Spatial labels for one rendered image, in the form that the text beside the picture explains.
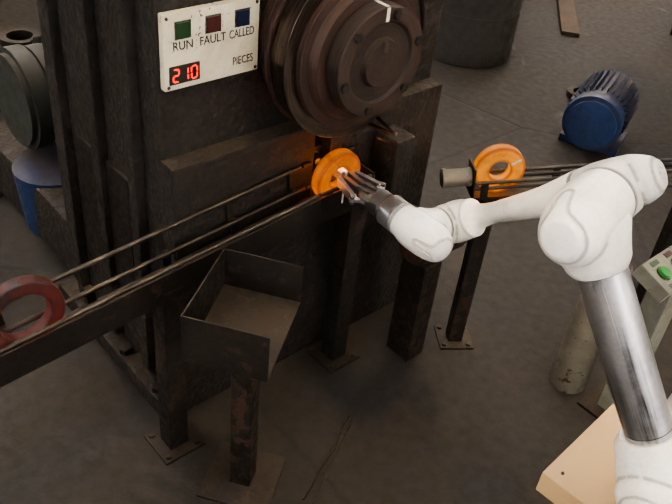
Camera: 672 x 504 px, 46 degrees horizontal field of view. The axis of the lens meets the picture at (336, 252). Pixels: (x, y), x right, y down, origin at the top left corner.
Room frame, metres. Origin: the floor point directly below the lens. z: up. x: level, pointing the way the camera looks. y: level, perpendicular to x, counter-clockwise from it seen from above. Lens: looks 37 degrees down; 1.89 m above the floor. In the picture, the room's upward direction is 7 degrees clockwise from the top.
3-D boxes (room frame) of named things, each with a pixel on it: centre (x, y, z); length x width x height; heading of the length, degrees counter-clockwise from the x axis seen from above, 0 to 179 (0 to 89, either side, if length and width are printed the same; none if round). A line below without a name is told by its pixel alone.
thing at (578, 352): (1.92, -0.83, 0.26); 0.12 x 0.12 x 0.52
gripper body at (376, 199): (1.76, -0.09, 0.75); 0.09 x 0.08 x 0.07; 45
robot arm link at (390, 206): (1.71, -0.14, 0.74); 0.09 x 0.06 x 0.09; 135
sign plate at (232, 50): (1.71, 0.34, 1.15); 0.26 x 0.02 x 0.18; 135
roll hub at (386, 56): (1.81, -0.04, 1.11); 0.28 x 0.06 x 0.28; 135
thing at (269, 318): (1.36, 0.20, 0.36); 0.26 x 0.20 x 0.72; 170
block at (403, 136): (2.05, -0.13, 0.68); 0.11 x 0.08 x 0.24; 45
